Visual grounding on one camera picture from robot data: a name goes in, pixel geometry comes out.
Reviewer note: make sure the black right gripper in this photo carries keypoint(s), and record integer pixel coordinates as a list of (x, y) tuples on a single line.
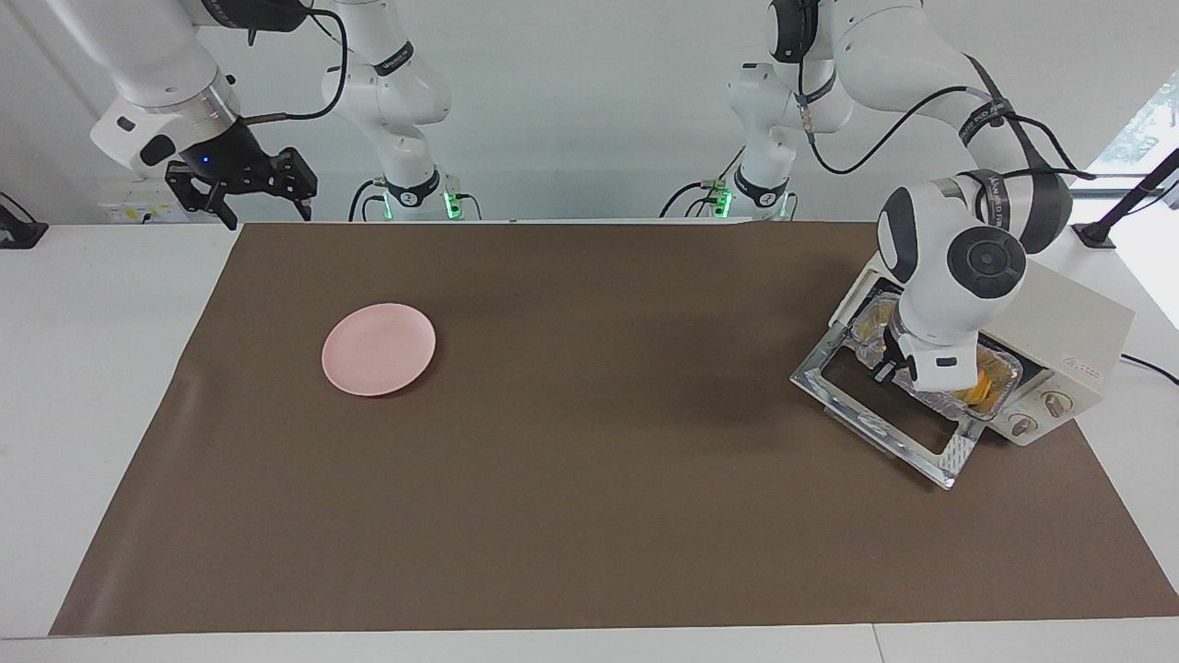
[(226, 152)]

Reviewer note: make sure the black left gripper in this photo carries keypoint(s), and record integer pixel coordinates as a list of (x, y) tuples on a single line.
[(895, 348)]

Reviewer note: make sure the golden ridged bread loaf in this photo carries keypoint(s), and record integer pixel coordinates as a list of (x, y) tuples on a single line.
[(978, 391)]

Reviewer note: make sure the aluminium foil tray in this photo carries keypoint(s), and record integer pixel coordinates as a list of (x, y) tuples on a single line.
[(1009, 366)]

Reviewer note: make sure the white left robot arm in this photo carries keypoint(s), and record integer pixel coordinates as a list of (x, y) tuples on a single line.
[(949, 267)]

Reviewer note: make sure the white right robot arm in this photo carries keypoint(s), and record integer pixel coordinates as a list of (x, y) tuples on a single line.
[(138, 55)]

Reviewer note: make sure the glass oven door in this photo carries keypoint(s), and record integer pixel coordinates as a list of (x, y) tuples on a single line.
[(884, 405)]

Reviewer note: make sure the cream oven knob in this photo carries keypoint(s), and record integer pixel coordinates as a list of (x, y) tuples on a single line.
[(1023, 425), (1057, 404)]

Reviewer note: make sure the cream toaster oven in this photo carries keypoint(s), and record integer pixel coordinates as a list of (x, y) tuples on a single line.
[(1078, 322)]

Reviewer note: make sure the pink round plate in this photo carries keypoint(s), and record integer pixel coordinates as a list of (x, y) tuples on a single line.
[(378, 350)]

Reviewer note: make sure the bright window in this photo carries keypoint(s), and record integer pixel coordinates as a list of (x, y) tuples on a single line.
[(1142, 129)]

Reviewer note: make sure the brown table mat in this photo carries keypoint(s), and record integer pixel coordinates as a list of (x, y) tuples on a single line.
[(553, 516)]

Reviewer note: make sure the white wall socket box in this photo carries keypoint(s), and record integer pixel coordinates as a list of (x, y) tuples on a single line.
[(129, 210)]

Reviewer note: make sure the black clamp mount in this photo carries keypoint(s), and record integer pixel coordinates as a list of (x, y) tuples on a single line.
[(18, 230)]

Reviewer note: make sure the black camera stand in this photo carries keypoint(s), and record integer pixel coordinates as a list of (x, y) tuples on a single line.
[(1124, 207)]

